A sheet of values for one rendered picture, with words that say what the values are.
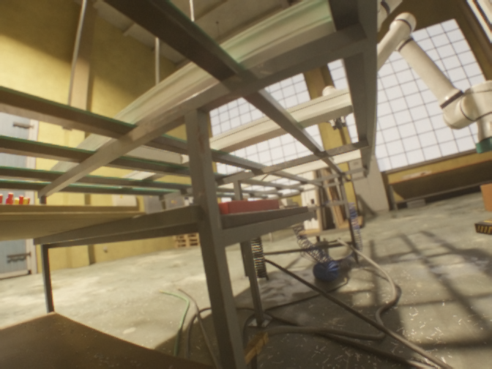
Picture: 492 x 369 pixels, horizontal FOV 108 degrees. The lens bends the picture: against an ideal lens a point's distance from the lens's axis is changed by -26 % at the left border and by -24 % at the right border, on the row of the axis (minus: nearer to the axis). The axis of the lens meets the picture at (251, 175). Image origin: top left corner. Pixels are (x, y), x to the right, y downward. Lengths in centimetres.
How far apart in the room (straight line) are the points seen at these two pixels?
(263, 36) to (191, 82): 18
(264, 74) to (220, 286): 37
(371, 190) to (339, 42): 771
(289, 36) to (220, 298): 47
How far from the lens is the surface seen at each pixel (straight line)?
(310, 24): 46
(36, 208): 46
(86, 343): 80
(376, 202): 804
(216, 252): 41
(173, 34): 35
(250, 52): 48
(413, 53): 166
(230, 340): 46
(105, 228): 63
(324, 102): 83
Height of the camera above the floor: 57
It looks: 11 degrees up
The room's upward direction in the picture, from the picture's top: 10 degrees counter-clockwise
